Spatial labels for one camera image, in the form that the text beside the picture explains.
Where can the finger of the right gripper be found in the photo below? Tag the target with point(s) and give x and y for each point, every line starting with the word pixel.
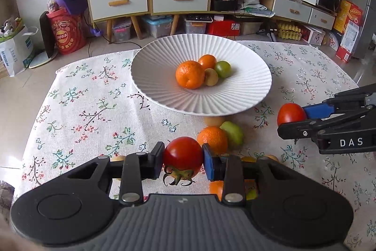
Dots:
pixel 299 130
pixel 319 111

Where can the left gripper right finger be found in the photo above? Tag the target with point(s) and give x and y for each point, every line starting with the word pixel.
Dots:
pixel 233 172

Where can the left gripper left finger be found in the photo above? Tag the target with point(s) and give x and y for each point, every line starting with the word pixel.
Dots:
pixel 133 170

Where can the large red tomato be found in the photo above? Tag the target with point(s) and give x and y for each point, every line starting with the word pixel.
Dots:
pixel 290 112

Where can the green-red tomato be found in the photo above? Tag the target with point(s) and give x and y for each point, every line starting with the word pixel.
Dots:
pixel 234 134

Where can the red tomato with stem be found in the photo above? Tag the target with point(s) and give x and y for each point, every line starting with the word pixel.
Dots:
pixel 182 160

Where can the tan longan fruit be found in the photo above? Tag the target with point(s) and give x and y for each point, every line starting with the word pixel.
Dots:
pixel 272 157
pixel 211 77
pixel 118 158

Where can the large orange mandarin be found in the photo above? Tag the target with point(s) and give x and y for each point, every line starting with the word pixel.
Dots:
pixel 190 75

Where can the small orange tomato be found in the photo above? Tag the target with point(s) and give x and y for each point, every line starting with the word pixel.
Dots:
pixel 207 61

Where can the green tomato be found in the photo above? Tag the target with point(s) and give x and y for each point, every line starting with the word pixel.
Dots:
pixel 223 69
pixel 251 190

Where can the yellow-orange tomato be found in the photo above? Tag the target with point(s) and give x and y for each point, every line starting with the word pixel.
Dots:
pixel 249 159

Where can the brown longan fruit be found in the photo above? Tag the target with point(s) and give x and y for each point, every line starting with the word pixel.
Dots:
pixel 214 121

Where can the floral tablecloth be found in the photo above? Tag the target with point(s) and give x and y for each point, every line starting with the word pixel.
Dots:
pixel 93 109

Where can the yellow egg carton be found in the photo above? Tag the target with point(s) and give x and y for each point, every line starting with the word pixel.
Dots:
pixel 289 31

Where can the white ribbed plate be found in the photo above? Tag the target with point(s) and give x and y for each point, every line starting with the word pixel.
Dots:
pixel 167 72

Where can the red box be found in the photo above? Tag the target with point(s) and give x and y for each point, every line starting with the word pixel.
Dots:
pixel 224 28

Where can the low wooden tv cabinet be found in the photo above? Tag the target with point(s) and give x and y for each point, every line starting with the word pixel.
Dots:
pixel 294 10

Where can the clear storage bin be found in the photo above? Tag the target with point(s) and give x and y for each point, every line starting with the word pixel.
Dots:
pixel 157 26

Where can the red gift bucket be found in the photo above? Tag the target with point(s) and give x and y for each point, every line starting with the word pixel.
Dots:
pixel 67 30

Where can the white paper bag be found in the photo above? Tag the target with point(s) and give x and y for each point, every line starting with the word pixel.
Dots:
pixel 18 51

